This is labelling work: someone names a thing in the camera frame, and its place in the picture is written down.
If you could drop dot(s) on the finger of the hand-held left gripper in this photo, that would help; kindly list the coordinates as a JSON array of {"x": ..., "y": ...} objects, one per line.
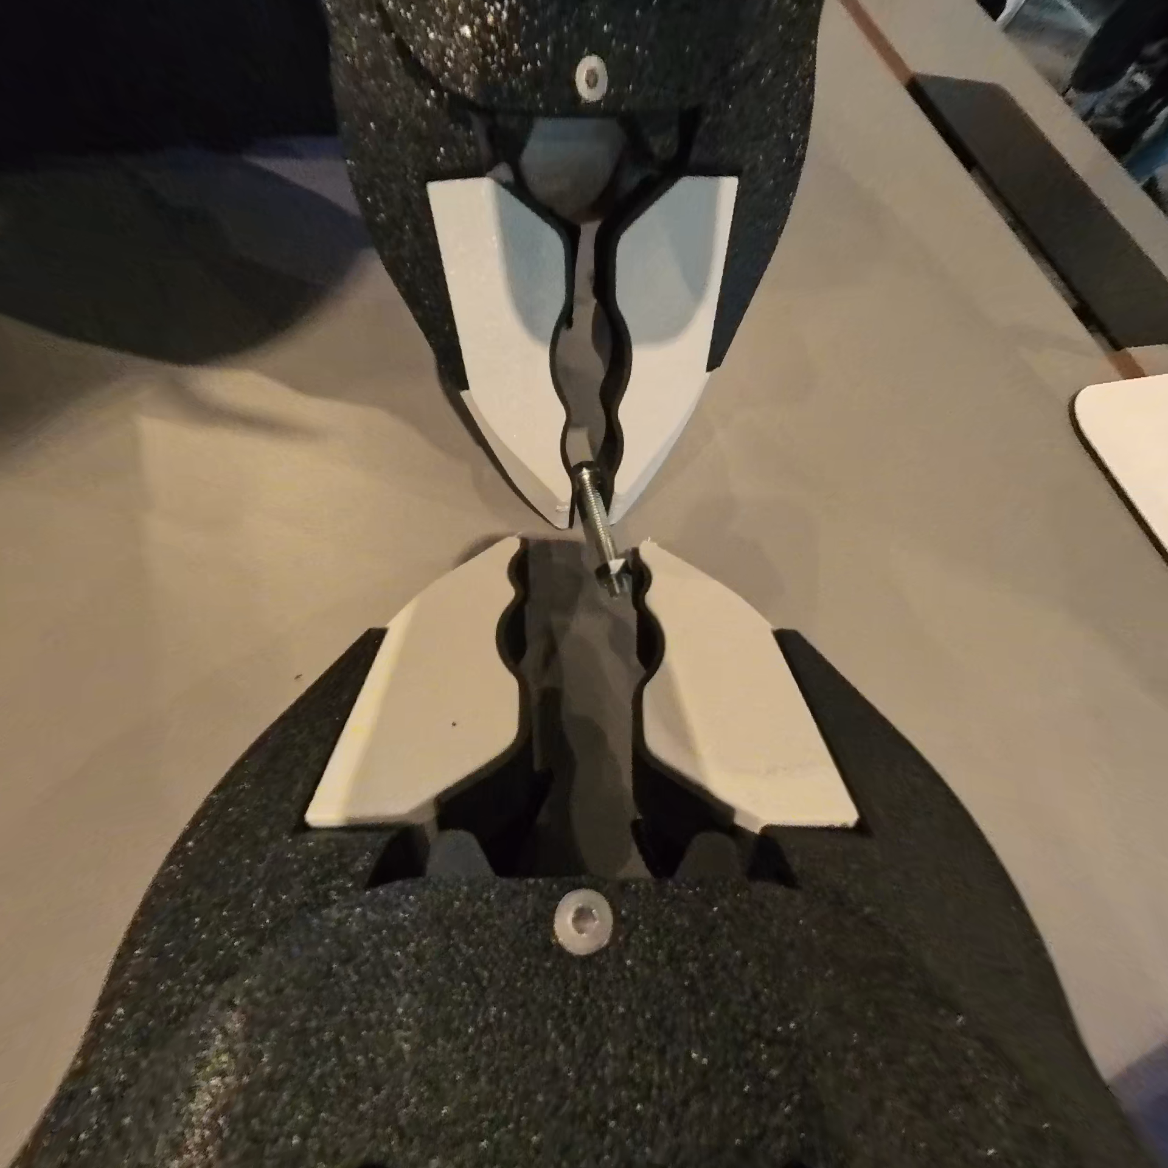
[
  {"x": 666, "y": 403},
  {"x": 502, "y": 403}
]

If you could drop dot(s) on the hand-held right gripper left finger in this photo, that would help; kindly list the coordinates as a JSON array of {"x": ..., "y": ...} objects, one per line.
[{"x": 428, "y": 713}]

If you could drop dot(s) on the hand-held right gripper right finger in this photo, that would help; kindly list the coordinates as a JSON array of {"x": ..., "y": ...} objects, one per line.
[{"x": 730, "y": 713}]

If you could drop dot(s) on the silver threaded bolt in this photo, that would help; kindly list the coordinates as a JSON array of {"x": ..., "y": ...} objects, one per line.
[{"x": 592, "y": 517}]

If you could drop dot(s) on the black flat panel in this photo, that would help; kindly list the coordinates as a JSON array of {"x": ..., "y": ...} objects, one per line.
[{"x": 1049, "y": 193}]

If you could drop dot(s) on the white flat board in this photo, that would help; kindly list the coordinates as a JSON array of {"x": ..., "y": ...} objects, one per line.
[{"x": 1132, "y": 447}]

